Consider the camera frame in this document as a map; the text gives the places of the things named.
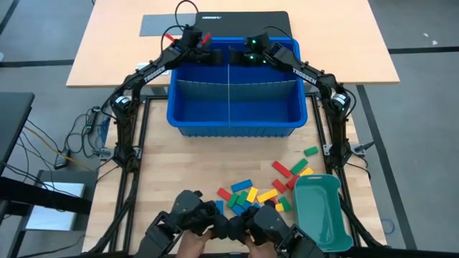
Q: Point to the red rectangular block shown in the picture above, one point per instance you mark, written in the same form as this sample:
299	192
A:
224	194
292	182
278	185

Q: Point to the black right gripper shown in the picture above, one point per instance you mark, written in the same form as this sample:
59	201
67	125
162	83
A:
260	50

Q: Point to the long grey slotted divider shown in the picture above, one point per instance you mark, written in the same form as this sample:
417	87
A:
258	91

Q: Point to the black power adapter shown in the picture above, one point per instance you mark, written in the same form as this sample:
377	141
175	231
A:
61	161

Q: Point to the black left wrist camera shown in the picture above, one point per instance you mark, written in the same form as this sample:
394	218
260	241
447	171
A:
217	57

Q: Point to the long red block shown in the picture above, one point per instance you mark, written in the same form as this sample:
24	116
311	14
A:
282	169

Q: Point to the teal plastic basket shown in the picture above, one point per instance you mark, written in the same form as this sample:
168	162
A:
319	215

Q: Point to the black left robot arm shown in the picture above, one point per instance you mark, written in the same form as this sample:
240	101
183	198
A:
143	77

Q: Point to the long green block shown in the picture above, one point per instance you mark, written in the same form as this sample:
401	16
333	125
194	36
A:
299	166

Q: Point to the short grey slotted divider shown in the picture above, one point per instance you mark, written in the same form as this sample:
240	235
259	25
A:
228	89

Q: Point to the small red cube block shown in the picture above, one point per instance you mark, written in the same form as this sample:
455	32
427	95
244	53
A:
273	200

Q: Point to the grey metal mount bracket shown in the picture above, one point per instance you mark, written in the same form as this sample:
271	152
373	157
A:
104	152
327	148

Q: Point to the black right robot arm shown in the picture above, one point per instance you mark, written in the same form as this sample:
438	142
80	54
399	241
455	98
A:
322	84

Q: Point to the flat grey sheet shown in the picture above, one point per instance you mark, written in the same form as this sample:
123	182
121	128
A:
161	25

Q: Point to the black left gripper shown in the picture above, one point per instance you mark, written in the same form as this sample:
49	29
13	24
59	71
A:
191	46

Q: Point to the large blue plastic bin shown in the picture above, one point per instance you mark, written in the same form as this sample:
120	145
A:
201	114

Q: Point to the black side desk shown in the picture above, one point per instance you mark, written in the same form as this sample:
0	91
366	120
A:
14	122

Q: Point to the person's hand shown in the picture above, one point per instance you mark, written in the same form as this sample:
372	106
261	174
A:
261	249
193	245

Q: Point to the black closed laptop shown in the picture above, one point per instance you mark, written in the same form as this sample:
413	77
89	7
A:
251	23

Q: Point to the black power strip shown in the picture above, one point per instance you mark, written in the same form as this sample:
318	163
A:
92	116

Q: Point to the long yellow block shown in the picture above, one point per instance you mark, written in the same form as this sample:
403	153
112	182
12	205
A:
267	195

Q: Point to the long blue block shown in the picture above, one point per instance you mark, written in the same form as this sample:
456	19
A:
241	185

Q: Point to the small blue cube block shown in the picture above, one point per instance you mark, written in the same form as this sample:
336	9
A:
246	205

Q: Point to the small yellow cube block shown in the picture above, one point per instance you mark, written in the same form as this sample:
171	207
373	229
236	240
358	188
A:
279	207

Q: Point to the black pointed lever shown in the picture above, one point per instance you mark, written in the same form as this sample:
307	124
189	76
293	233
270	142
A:
364	147

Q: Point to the green rectangular block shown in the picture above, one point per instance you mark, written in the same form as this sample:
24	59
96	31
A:
232	200
285	204
311	151
242	198

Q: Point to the white flat box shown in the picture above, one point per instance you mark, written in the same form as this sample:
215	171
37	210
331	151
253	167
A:
54	218

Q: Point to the black horizontal bar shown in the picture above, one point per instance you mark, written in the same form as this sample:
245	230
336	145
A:
43	197

